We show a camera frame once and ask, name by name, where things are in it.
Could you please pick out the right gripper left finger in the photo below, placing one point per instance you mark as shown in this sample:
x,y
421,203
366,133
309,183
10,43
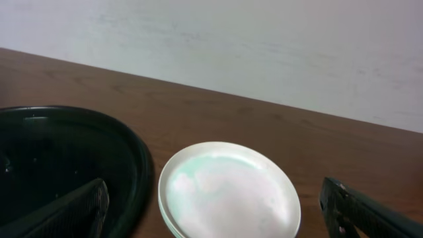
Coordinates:
x,y
80,213

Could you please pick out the round black tray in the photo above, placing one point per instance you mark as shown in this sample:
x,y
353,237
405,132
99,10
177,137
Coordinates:
x,y
49,151

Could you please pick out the mint green plate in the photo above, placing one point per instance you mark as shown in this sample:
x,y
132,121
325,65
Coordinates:
x,y
168,220

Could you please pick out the white plate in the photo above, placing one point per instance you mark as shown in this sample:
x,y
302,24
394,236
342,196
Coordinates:
x,y
220,189

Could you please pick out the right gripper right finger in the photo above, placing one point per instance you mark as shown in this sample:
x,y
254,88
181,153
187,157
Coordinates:
x,y
347,212

